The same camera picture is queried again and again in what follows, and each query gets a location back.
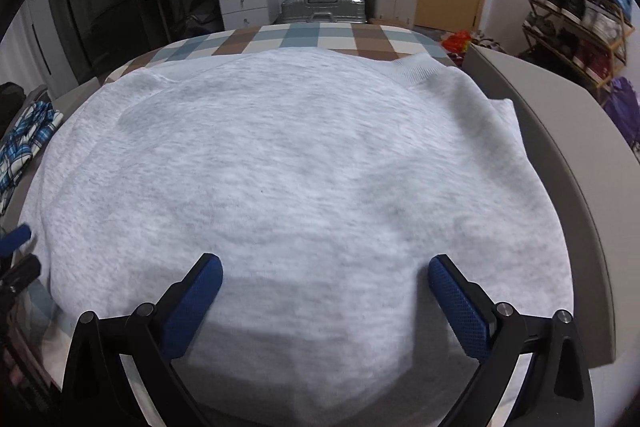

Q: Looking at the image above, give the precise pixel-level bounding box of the red orange toy pile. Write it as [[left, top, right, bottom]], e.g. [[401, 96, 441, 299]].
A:
[[440, 30, 474, 57]]

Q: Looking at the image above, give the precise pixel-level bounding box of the purple bag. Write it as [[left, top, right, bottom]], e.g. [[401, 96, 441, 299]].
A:
[[604, 77, 640, 148]]

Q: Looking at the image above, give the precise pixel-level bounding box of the cardboard box on floor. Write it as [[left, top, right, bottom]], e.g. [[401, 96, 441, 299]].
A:
[[369, 18, 412, 30]]

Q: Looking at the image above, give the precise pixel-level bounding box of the blue plaid shirt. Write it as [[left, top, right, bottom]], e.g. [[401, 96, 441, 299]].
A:
[[1, 101, 63, 215]]

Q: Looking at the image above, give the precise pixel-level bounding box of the light grey hoodie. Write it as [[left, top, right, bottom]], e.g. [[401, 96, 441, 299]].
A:
[[21, 48, 574, 426]]

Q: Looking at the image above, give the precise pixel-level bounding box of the black bag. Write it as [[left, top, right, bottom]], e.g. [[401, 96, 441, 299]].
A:
[[0, 82, 26, 135]]

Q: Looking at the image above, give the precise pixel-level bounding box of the checkered bed sheet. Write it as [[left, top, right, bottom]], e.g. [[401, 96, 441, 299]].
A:
[[106, 23, 454, 82]]

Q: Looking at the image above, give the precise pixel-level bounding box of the silver lying suitcase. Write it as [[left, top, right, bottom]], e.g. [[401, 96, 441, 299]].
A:
[[277, 0, 367, 24]]

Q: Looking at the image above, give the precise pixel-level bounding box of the bamboo shoe rack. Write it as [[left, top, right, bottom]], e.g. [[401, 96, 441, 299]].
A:
[[522, 0, 634, 103]]

